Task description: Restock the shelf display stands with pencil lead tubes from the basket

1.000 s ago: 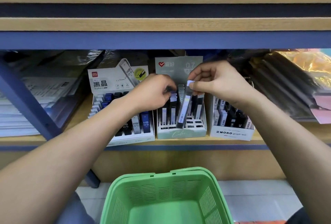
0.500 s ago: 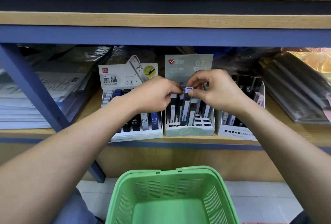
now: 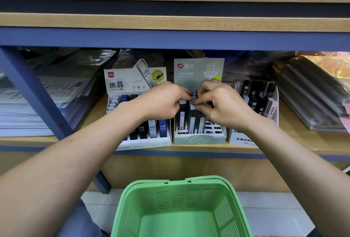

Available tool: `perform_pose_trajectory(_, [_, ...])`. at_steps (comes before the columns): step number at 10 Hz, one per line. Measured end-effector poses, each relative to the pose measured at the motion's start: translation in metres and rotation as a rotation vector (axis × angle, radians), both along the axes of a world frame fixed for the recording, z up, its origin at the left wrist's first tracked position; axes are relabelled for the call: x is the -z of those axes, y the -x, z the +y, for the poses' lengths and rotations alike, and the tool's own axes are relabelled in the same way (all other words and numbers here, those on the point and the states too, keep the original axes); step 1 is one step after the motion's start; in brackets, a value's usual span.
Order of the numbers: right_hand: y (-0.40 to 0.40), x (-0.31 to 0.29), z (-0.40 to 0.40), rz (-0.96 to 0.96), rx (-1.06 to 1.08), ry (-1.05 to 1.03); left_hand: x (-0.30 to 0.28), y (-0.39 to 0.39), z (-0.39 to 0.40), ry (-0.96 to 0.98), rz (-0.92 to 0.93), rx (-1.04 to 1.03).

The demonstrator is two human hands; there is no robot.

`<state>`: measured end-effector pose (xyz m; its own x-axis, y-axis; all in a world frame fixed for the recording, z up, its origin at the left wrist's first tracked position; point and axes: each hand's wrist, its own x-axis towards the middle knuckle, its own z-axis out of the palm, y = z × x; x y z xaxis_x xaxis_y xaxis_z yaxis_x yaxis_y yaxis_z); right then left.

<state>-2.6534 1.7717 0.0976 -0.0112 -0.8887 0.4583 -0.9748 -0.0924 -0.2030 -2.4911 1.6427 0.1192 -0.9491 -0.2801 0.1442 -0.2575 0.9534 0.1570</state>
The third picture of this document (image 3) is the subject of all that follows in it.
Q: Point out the person's right hand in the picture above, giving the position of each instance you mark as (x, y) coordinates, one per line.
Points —
(227, 105)

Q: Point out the person's left hand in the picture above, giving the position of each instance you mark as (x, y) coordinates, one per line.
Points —
(158, 100)

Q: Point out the clear plastic display box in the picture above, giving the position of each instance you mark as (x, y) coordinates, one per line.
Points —
(243, 138)

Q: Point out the white display box red label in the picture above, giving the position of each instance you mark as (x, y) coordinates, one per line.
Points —
(123, 78)

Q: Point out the pale green display box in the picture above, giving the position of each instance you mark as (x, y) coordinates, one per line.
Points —
(197, 70)

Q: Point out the green plastic basket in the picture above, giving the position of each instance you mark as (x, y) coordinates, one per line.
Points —
(175, 190)

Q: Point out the person's right forearm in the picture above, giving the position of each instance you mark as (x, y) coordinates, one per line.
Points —
(306, 179)

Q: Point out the person's left forearm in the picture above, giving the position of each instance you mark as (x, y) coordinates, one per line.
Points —
(60, 182)

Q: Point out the dark plastic-wrapped packs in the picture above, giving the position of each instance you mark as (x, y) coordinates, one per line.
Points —
(317, 89)

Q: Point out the stack of wrapped paper packs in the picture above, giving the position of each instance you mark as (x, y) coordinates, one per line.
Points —
(38, 100)

